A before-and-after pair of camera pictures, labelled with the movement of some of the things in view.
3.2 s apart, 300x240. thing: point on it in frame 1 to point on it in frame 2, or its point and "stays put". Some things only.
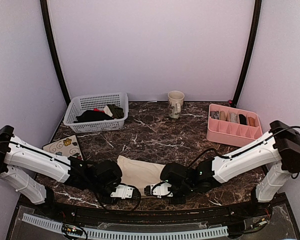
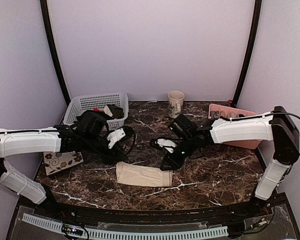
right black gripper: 180,201 to 175,163
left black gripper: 104,200 to 110,159
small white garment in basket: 107,111 stays put
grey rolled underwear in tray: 215,114 stays put
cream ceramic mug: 175,103 stays put
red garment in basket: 96,109 stays put
